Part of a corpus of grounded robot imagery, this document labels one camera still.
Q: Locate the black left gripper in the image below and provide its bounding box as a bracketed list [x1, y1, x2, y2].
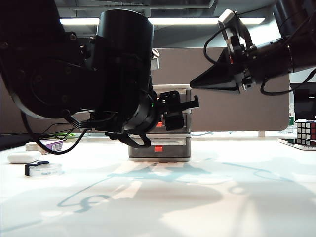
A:
[155, 90, 200, 132]

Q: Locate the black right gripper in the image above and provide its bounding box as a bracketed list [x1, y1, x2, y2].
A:
[189, 37, 258, 95]

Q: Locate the transparent tape roll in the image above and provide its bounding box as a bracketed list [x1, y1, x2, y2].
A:
[24, 160, 64, 178]

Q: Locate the grey translucent drawer with papers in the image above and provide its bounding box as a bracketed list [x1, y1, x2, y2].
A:
[128, 137, 191, 159]

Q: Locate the grey translucent drawer, empty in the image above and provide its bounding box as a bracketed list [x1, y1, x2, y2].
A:
[152, 88, 192, 111]

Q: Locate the brown desk partition panel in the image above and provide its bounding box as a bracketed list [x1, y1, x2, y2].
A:
[0, 48, 290, 136]

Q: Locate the ceiling light strip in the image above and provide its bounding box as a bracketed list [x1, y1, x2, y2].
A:
[59, 17, 265, 26]

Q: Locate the black monitor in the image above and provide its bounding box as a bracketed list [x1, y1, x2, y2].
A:
[290, 82, 316, 121]

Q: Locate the black Rubik's cube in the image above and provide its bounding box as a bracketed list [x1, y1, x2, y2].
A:
[296, 120, 316, 142]

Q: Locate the white flat tray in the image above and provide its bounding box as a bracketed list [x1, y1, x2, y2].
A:
[277, 138, 316, 151]

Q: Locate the white and purple box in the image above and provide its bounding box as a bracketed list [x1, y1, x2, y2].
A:
[25, 139, 64, 156]

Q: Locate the white earbuds case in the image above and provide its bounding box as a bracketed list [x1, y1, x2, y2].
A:
[7, 150, 42, 164]

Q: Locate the black right camera cable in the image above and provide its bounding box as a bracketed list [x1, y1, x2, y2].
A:
[203, 24, 229, 65]

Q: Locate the white three-drawer cabinet frame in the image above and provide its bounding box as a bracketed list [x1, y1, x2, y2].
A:
[128, 83, 192, 163]

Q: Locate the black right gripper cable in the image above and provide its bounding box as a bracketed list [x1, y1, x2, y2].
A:
[260, 68, 316, 96]

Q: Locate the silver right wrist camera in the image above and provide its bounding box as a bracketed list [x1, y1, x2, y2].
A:
[218, 9, 254, 50]

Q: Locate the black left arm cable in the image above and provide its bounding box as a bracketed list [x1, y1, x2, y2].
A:
[21, 108, 89, 156]

